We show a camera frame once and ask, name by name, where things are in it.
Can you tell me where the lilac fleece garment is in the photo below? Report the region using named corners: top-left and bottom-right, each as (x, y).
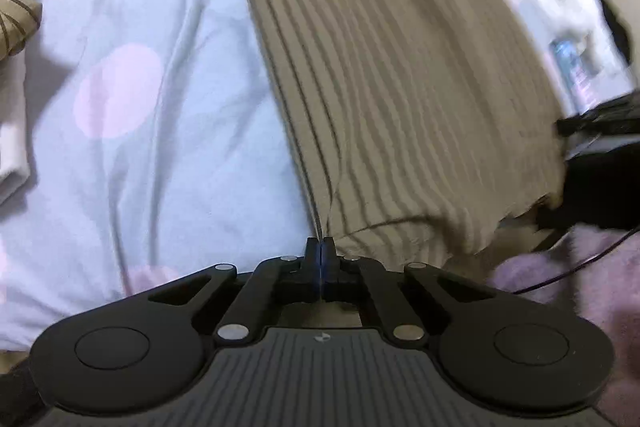
top-left (487, 224), bottom-right (640, 427)

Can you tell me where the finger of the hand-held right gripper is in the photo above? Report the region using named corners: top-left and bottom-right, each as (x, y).
top-left (556, 93), bottom-right (640, 138)

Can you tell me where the polka dot bed sheet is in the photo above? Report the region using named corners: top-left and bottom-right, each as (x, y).
top-left (0, 0), bottom-right (626, 353)

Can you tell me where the thin black cable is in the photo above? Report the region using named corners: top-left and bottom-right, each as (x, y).
top-left (512, 227), bottom-right (640, 295)

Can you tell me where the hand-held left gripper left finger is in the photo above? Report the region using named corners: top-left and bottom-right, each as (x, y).
top-left (150, 237), bottom-right (321, 351)

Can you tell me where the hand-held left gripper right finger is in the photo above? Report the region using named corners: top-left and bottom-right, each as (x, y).
top-left (319, 235), bottom-right (501, 351)

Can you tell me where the striped brown shirt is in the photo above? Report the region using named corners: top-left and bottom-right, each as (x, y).
top-left (220, 0), bottom-right (568, 268)

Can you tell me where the blue white packet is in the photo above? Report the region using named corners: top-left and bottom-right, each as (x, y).
top-left (550, 38), bottom-right (601, 108)

